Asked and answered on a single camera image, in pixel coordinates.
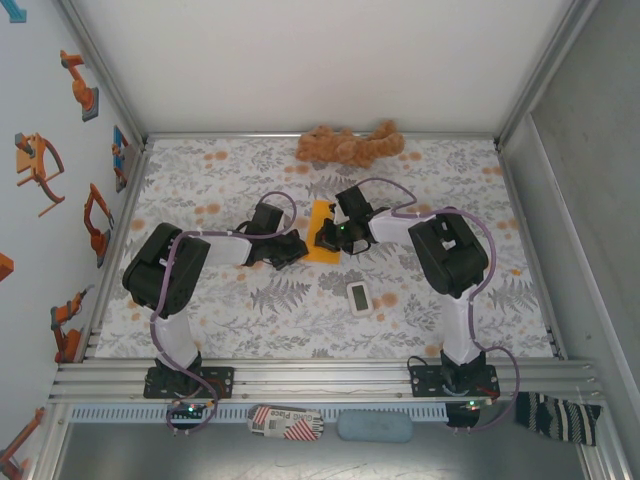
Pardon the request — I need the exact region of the orange paper sheet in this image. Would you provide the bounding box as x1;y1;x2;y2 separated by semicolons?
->
305;199;343;265

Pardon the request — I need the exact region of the white digital timer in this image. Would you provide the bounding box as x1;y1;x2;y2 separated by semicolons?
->
345;280;374;318

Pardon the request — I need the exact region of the brown plush toy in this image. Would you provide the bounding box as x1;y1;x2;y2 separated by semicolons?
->
294;119;406;170

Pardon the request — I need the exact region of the floral printed table mat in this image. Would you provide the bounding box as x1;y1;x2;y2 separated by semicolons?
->
94;137;557;360

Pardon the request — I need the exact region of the red white printed pouch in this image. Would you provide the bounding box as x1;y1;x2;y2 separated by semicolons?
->
247;404;326;443

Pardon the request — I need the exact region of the blue-grey glasses case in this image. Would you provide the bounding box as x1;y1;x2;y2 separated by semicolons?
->
335;409;415;445

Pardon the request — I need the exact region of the grey metal shelf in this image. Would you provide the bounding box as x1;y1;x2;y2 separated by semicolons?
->
47;419;601;480

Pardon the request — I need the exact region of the black white striped sock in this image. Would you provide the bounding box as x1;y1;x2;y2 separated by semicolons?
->
514;392;603;447

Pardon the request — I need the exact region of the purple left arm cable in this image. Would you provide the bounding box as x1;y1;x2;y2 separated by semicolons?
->
149;191;299;436

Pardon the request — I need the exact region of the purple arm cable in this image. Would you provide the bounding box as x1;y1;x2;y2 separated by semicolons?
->
357;177;523;434
149;191;299;436

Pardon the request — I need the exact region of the aluminium frame rail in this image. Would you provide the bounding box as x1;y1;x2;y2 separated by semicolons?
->
48;356;607;404
494;141;570;360
78;142;154;362

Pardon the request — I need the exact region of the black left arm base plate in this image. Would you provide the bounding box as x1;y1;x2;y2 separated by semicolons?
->
143;366;236;400

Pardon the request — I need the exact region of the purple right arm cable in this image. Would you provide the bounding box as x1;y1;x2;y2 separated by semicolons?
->
357;177;523;434

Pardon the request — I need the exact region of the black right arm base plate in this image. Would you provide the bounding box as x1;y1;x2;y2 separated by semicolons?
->
409;364;500;399

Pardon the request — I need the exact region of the blue and orange wall sticker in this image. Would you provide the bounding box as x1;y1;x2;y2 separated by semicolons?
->
110;124;133;194

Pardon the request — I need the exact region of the white slotted cable duct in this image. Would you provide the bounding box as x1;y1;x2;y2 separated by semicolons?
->
69;403;450;423

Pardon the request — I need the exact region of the aluminium frame post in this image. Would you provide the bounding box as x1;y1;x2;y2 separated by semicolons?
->
53;0;152;147
493;0;600;147

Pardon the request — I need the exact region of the orange gripper wall sticker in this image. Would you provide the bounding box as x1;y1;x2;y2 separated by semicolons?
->
13;132;67;219

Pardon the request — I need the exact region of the blue machine wall sticker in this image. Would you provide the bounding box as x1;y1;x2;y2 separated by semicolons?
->
0;0;29;24

